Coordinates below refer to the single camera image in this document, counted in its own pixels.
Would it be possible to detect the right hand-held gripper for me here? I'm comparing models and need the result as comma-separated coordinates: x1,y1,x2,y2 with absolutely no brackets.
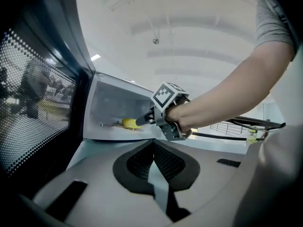
135,81,193,141

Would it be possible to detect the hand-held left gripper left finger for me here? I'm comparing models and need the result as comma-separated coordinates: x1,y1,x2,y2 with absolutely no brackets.
33,140,176,227

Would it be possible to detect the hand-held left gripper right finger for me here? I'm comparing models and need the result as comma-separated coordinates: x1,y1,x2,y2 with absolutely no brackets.
153,140,247,227

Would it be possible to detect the yellow corn cob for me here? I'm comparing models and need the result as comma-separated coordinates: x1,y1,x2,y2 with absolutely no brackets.
121,118,143,131

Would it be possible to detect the white microwave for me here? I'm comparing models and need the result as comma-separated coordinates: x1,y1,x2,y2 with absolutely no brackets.
0,0,168,182

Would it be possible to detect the person's right forearm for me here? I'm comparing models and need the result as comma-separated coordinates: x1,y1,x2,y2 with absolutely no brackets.
194,40,298,130

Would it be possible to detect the person's right hand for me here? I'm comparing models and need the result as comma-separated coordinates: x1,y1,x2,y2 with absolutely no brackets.
165,101,201,134

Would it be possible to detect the clear water bottle green label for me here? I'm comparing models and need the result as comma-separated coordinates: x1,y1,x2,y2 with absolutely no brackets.
245,126,259,148

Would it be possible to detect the black metal railing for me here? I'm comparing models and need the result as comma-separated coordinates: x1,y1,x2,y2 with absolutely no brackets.
193,116,287,142

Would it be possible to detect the person's grey shirt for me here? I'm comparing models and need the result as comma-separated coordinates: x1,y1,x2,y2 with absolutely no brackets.
255,0,299,61

